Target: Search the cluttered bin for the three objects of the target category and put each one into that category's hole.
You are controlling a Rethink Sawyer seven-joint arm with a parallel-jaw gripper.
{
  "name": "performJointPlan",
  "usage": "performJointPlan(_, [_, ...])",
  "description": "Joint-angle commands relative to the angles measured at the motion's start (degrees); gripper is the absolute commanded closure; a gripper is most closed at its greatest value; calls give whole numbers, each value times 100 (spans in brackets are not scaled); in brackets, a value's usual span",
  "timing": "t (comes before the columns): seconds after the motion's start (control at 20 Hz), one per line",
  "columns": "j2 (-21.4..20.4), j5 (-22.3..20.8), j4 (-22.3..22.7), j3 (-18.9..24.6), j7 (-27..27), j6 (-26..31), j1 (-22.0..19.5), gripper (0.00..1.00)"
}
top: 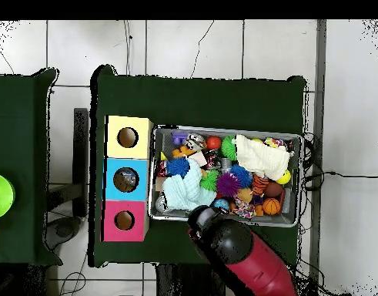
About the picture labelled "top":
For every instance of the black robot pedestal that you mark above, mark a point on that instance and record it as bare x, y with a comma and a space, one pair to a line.
173, 283

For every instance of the cream yellow cloth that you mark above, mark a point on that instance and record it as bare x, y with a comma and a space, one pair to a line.
262, 157

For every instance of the wooden box with three holes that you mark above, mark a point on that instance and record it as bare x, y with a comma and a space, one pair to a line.
142, 139

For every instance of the green spiky ball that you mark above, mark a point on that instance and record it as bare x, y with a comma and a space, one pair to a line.
228, 148
209, 180

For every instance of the purple spiky ball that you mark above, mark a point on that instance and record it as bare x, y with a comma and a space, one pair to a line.
228, 184

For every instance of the bright green bowl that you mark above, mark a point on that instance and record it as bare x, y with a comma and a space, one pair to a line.
1, 196

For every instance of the orange red ball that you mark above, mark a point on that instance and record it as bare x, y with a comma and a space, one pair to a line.
213, 142

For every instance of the blue spiky ball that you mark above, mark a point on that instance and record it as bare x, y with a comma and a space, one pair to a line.
243, 176
177, 167

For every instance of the dark green table cloth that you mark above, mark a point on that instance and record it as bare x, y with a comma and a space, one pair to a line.
22, 123
201, 98

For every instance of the orange mini basketball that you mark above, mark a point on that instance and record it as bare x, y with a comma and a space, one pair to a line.
272, 206

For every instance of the mint green cloth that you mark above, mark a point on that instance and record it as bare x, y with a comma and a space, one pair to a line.
185, 188

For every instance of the clear mesh bin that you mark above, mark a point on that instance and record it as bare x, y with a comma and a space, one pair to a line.
170, 217

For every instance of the crushed silver can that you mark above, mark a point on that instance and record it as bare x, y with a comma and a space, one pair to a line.
195, 142

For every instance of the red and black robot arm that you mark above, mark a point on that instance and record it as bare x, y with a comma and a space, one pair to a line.
256, 265

